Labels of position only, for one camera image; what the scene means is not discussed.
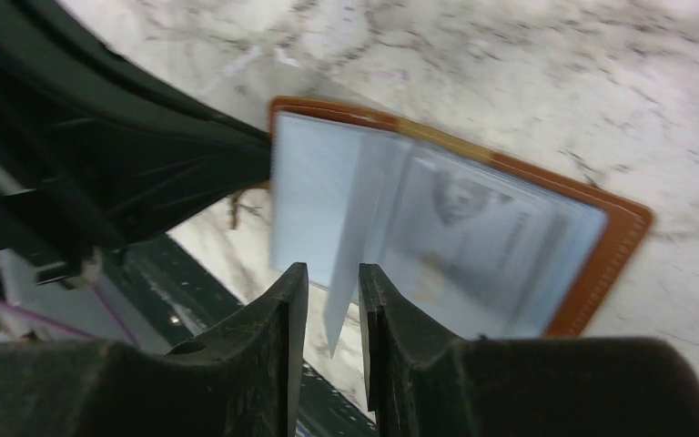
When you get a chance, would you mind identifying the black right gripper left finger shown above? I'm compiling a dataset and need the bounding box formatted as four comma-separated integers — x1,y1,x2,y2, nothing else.
0,263,308,436

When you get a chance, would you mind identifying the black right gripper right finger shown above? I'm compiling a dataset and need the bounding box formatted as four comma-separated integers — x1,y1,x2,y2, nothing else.
359,264,699,436

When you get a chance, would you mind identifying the grey card with portrait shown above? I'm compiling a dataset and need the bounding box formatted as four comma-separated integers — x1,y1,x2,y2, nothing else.
380,158,556,338

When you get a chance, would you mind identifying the brown leather card holder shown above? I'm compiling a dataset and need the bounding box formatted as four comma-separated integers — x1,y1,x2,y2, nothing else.
269,97,653,351

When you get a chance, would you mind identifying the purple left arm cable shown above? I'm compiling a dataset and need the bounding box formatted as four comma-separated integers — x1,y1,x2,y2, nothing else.
0,286,139,348

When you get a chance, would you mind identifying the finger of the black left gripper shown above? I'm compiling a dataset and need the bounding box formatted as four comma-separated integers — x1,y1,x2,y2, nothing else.
0,1,270,283

